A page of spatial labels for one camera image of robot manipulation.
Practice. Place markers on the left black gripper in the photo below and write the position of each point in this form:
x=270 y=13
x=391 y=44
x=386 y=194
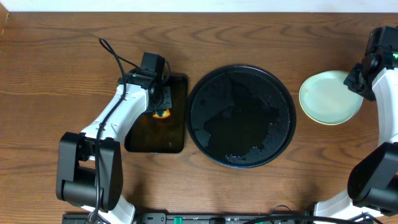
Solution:
x=166 y=101

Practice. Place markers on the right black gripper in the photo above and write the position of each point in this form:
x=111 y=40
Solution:
x=350 y=81

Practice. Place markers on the green and yellow sponge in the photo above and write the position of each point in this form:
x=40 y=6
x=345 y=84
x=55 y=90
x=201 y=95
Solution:
x=161 y=114

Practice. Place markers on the light blue plate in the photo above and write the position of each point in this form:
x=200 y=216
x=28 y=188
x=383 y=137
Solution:
x=325 y=99

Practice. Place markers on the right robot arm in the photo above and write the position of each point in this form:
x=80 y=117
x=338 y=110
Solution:
x=372 y=184

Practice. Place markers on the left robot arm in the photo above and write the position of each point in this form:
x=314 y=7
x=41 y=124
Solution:
x=89 y=171

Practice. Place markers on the black rectangular tray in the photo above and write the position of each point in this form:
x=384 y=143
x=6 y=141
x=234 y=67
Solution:
x=162 y=135

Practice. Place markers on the black round tray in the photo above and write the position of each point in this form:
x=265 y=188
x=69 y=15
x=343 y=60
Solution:
x=241 y=116

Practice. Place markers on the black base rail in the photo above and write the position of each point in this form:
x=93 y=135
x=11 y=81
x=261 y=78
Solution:
x=162 y=218

